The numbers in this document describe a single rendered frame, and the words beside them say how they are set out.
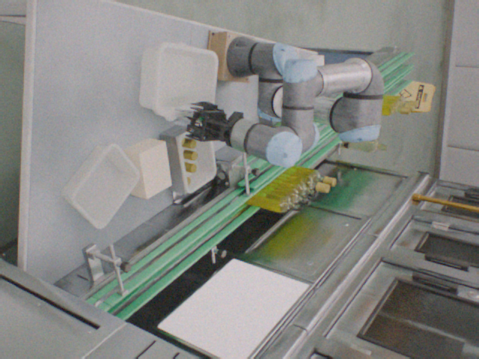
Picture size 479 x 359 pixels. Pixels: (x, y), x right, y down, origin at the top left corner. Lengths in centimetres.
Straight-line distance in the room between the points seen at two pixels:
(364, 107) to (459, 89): 642
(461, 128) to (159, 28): 668
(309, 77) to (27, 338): 84
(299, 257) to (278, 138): 83
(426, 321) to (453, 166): 672
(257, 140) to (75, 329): 57
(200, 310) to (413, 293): 69
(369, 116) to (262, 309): 67
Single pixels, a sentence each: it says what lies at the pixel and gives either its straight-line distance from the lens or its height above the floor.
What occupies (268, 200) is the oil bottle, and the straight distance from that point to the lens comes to 196.
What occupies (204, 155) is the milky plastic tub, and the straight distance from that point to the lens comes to 194.
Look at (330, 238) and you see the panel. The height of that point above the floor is 124.
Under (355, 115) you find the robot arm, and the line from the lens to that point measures 154.
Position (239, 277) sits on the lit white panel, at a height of 108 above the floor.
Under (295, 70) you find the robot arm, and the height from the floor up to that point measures 141.
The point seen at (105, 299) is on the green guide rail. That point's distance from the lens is 157.
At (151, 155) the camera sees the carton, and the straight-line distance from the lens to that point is 170.
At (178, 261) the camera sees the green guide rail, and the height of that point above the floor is 92.
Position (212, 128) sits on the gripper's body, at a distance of 121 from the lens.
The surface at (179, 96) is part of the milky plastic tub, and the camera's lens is 142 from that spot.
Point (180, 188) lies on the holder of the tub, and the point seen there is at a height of 81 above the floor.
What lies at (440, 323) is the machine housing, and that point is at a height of 170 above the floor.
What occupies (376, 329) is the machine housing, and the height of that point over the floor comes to 155.
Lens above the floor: 199
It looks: 33 degrees down
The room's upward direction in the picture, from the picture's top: 104 degrees clockwise
